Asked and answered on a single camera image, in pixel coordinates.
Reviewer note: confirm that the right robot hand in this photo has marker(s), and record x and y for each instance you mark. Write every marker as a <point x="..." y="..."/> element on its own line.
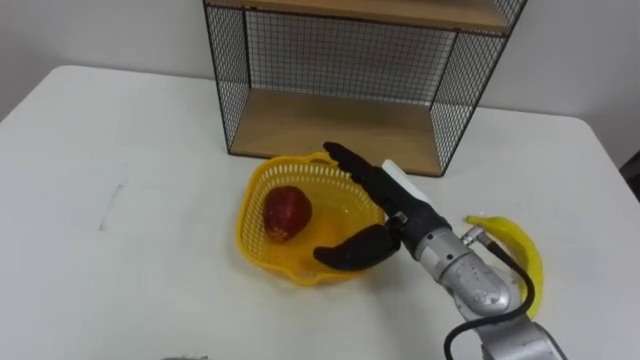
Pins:
<point x="395" y="200"/>

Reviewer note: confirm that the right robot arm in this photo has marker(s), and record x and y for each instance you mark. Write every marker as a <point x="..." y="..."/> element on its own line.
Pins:
<point x="475" y="285"/>

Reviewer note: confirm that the red apple soft toy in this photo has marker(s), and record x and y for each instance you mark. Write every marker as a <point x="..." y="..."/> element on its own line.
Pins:
<point x="286" y="212"/>

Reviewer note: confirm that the yellow plastic basket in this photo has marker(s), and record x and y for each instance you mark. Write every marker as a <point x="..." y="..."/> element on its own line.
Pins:
<point x="280" y="235"/>

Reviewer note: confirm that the yellow banana soft toy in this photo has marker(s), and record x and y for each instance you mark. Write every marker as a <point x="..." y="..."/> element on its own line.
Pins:
<point x="525" y="247"/>

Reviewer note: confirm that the white table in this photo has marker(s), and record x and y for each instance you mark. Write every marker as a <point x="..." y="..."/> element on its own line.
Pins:
<point x="150" y="225"/>

